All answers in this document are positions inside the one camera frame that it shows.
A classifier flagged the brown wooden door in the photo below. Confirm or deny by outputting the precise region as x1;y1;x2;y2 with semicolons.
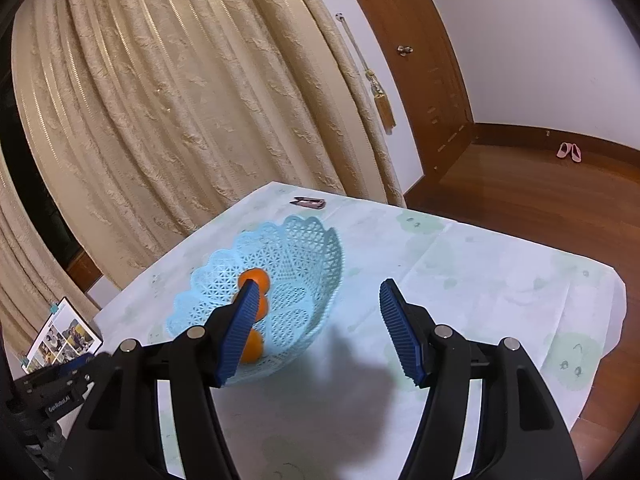
331;0;476;187

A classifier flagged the pale printed tablecloth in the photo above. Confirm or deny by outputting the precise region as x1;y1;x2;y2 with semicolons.
92;181;628;480

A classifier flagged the curtain tieback cord with tassel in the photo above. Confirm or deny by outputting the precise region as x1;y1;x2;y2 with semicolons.
335;12;397;135

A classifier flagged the light blue plastic lattice basket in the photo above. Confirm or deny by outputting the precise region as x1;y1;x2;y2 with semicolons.
166;214;347;386

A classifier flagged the photo collage card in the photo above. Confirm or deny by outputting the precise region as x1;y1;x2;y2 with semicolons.
22;297;104;374

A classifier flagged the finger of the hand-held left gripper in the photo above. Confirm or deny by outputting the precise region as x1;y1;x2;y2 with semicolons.
52;352;110;380

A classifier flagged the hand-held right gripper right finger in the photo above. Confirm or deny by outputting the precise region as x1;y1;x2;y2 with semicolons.
378;278;584;480

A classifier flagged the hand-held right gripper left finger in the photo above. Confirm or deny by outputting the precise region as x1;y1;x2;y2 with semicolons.
55;280;261;480

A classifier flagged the beige textured curtain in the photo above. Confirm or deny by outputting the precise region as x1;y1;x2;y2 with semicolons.
0;152;101;361
11;0;407;287

